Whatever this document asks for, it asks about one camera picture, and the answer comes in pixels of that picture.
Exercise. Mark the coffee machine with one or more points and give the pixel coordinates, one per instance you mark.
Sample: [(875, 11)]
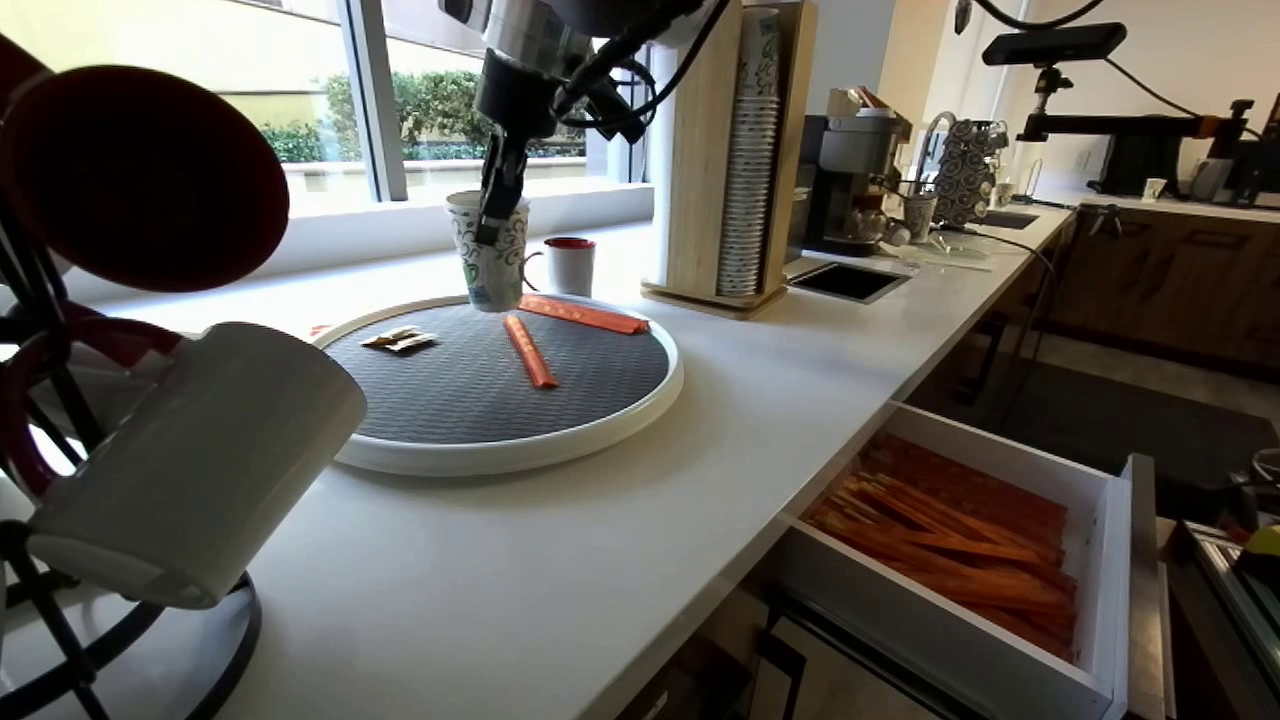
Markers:
[(853, 168)]

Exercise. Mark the black counter inset tray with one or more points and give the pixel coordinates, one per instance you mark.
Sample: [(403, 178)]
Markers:
[(850, 281)]

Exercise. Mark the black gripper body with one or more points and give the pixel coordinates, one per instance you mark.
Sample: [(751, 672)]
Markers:
[(513, 101)]

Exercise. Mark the black wire mug rack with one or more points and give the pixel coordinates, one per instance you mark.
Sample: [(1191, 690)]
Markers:
[(43, 327)]

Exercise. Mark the wooden cup dispenser stand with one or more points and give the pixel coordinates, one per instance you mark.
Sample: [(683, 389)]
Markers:
[(725, 152)]

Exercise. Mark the red mug on rack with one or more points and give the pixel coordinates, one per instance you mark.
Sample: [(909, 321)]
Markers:
[(142, 178)]

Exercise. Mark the open white drawer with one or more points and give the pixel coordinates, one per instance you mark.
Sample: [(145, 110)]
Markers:
[(951, 657)]

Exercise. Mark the white mug on rack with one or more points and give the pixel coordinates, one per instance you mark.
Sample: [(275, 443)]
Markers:
[(193, 481)]

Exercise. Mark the small white tea bag packet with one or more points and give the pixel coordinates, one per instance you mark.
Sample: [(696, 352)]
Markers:
[(403, 343)]

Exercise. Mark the glass jar rack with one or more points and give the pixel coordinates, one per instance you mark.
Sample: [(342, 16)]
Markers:
[(959, 167)]

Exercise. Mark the camera on black stand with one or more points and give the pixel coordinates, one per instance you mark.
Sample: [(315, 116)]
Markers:
[(1139, 147)]

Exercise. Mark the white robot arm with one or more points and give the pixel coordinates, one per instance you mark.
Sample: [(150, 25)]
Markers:
[(558, 65)]

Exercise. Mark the white mug red interior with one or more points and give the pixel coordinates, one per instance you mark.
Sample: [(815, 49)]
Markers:
[(568, 266)]

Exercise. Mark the orange sticks in drawer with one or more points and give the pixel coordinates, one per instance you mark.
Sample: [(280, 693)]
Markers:
[(960, 534)]

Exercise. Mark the orange sugar stick packet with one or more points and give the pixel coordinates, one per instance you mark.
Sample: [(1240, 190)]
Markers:
[(530, 352)]

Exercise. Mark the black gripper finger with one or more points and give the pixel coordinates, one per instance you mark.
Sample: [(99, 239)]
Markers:
[(503, 186)]

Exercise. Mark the round grey white tray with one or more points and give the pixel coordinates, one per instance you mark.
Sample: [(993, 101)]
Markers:
[(466, 411)]

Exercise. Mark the patterned paper coffee cup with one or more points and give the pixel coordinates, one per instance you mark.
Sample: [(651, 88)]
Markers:
[(488, 250)]

